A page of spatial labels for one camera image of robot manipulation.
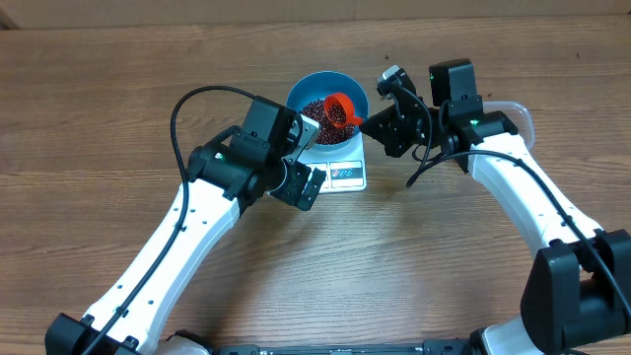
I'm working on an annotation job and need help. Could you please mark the red measuring scoop blue handle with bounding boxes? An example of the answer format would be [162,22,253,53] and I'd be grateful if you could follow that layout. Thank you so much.
[323,93,363,129]

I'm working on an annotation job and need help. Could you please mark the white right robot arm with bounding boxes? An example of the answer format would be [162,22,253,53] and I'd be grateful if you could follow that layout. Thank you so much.
[360,58,630,354]

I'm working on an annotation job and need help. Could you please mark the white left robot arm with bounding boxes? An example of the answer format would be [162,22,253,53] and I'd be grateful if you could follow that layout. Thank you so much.
[44,97,325,354]

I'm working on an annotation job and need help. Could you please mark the white digital kitchen scale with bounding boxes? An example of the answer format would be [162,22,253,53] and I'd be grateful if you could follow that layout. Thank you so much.
[299,130,367,193]

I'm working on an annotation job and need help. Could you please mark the beans in blue bowl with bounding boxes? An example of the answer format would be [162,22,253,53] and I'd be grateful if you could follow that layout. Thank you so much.
[300,100,355,145]

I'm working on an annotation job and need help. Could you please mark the blue metal bowl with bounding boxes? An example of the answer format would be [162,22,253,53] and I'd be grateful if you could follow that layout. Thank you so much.
[286,70,370,152]

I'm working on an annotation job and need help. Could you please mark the clear plastic food container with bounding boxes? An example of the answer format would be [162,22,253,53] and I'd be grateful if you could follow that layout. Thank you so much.
[483,101,536,150]

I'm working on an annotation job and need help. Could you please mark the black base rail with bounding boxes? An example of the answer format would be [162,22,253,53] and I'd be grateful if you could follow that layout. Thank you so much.
[167,324,494,355]

